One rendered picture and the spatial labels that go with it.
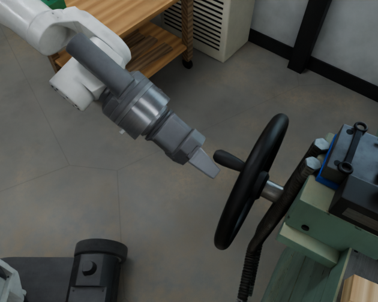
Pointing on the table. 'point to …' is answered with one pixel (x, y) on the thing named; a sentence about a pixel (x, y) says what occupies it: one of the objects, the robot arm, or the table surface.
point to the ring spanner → (353, 148)
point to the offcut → (363, 290)
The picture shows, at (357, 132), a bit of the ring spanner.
